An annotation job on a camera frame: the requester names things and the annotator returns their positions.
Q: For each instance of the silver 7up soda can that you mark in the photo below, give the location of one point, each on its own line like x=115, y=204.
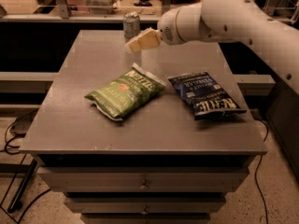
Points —
x=131, y=25

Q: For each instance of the black metal stand leg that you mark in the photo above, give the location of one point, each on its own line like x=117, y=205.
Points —
x=27, y=170

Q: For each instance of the top drawer round knob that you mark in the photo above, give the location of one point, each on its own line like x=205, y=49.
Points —
x=144, y=185

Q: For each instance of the drawer round knob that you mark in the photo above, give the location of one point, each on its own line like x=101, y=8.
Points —
x=144, y=185
x=144, y=211

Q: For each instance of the middle drawer round knob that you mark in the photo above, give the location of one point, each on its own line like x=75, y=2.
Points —
x=144, y=211

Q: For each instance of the green kettle chips bag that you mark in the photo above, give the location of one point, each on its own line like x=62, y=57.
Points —
x=126, y=93

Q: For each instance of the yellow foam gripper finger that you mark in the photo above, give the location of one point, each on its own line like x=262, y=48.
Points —
x=148, y=39

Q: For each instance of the grey drawer cabinet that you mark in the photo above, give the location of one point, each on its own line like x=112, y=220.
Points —
x=99, y=164

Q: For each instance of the metal window rail frame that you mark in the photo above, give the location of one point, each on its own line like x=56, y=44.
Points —
x=75, y=10

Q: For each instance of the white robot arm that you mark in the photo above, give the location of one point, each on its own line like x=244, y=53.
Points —
x=275, y=42

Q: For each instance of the blue kettle chips bag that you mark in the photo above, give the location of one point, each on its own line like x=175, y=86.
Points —
x=205, y=96

